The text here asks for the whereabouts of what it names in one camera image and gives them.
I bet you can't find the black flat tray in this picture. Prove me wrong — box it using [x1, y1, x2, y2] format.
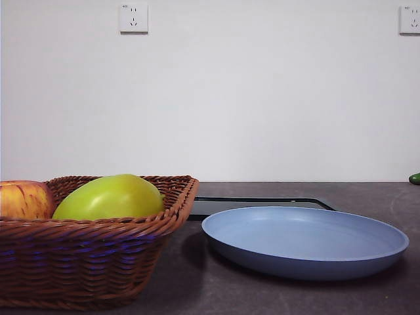
[188, 196, 338, 222]

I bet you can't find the white wall socket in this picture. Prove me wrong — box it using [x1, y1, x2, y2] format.
[398, 5, 420, 37]
[119, 3, 149, 35]

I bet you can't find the green mango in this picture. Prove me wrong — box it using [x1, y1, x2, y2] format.
[51, 173, 166, 222]

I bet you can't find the blue round plate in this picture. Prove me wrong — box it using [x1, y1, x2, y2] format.
[201, 205, 411, 281]

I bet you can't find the red yellow apple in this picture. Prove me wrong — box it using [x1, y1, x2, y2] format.
[0, 179, 56, 221]

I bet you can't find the brown wicker basket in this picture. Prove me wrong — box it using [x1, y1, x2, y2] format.
[0, 175, 200, 311]

